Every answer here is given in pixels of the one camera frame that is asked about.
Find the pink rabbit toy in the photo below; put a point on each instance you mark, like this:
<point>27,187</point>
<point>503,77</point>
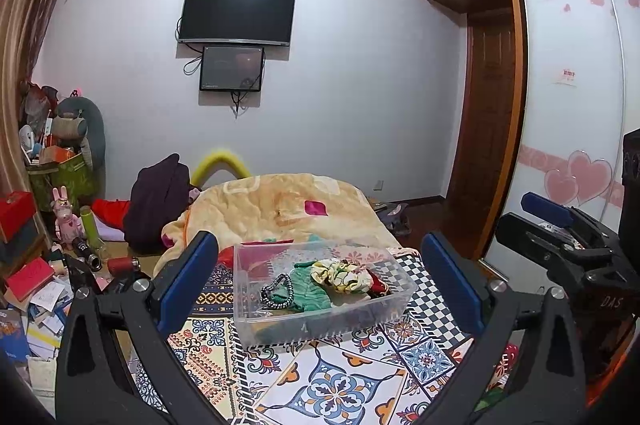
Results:
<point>67,220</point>

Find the green knitted cloth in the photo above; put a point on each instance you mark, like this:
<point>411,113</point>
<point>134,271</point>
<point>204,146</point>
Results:
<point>305,290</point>

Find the green bottle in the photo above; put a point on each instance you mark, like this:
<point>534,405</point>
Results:
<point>92,227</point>

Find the white patterned cloth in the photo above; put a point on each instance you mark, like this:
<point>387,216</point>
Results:
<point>370,257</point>

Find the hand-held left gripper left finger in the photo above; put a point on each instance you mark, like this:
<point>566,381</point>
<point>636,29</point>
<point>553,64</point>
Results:
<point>187,287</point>

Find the pile of books and papers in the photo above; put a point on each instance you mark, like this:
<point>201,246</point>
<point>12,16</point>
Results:
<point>35,305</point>

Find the grey purple backpack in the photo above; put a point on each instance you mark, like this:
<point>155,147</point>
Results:
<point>397,220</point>

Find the white sliding wardrobe door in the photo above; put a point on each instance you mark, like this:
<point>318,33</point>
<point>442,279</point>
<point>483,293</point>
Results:
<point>565,130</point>

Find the yellow fleece blanket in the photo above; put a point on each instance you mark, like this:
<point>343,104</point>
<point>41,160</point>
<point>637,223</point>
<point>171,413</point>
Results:
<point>260,205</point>

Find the yellow foam noodle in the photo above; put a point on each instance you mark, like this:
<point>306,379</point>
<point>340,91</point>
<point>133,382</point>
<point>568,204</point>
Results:
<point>220,155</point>

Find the red box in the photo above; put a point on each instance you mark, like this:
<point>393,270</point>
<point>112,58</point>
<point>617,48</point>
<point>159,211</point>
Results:
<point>15,215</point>

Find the floral yellow scrunchie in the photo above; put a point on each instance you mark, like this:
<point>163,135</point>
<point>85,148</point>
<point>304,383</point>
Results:
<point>340,275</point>

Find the black white scrunchie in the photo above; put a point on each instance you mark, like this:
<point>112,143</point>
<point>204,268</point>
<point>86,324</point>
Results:
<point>275,292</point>

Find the small black wall monitor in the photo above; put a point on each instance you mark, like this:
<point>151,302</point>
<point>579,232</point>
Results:
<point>232,69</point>

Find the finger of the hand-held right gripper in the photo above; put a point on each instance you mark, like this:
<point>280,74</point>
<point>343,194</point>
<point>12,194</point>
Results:
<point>525,235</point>
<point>545,207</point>

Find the small red cloth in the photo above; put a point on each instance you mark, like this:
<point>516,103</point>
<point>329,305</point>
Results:
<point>378,285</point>

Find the red metal tumbler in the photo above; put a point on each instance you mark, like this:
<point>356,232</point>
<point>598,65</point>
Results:
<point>125,266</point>

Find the small white fan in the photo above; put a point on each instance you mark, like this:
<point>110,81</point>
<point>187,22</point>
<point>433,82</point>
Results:
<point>27,137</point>

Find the red cloth on floor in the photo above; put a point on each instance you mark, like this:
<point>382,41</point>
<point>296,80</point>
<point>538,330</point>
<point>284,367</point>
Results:
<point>112,212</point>

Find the clear plastic storage box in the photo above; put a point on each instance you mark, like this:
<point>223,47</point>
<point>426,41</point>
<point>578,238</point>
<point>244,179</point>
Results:
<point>320,327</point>

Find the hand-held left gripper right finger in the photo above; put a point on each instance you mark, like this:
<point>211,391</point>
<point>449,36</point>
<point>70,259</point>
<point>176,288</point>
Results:
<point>450,290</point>

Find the black wall television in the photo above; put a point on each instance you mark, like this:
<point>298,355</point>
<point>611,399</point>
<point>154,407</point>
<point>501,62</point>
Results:
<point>235,12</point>

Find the white wall socket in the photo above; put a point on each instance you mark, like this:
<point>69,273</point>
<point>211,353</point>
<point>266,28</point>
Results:
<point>378,184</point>

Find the brown wooden door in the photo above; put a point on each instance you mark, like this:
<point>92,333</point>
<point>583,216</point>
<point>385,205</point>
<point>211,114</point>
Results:
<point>487,130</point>

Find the red knitted cloth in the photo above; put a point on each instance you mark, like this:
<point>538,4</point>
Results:
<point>262,270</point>

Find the green fabric storage bag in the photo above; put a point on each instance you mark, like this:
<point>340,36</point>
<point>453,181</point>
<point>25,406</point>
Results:
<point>70,180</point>

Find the black flashlight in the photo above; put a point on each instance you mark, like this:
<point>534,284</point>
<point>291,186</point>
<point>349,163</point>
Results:
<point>87,254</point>

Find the striped brown curtain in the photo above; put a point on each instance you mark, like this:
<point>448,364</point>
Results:
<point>25,30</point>

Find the dark purple coat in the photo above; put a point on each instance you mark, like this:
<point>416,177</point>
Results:
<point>155,200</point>

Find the patterned bed sheet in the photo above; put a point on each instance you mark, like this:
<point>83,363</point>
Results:
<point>345,385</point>

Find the grey plush toy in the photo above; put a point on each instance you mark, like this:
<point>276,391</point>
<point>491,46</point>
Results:
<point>95,130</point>

